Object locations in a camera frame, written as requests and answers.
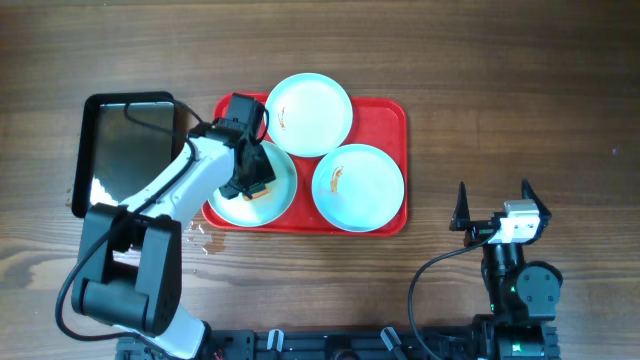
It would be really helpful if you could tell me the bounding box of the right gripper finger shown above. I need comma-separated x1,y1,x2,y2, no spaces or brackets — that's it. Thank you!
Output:
449,182,471,231
521,179,552,220

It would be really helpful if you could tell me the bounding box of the green and orange sponge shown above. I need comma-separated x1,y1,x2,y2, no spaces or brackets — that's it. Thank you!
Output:
242,185,269,201

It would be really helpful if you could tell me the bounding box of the white plate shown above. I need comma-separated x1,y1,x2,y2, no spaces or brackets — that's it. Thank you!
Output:
311,144,405,233
266,73,354,158
202,141,298,228

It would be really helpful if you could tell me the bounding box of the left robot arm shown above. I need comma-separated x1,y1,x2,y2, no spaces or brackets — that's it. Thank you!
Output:
56,123,275,359

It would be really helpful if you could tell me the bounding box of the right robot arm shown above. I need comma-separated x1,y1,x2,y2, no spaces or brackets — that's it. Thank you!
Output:
449,180,563,360

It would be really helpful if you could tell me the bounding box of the black tray with water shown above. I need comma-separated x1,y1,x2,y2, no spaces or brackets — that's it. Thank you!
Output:
71,91,176,218

